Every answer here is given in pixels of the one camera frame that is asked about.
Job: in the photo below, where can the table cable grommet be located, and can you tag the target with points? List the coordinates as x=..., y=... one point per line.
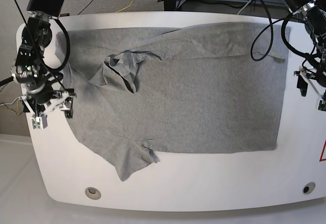
x=308, y=188
x=92, y=193

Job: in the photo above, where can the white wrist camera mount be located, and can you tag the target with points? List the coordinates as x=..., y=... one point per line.
x=39, y=119
x=314, y=86

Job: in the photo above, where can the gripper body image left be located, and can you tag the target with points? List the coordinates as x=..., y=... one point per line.
x=37, y=101

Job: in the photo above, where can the right table cable grommet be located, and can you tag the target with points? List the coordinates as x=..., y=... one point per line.
x=308, y=188

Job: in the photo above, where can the black rod at left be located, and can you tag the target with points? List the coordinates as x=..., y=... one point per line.
x=6, y=81

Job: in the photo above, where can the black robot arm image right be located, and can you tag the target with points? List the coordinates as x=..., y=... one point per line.
x=308, y=13

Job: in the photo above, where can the black bar behind table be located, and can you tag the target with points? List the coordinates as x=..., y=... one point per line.
x=64, y=14

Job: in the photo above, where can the left table cable grommet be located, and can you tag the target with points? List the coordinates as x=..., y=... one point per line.
x=92, y=193

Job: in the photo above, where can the red warning triangle sticker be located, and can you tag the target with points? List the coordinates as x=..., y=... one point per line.
x=323, y=156

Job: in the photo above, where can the grey T-shirt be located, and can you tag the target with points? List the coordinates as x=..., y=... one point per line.
x=214, y=88

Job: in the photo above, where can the black table leg post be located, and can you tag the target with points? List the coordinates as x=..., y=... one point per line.
x=172, y=5

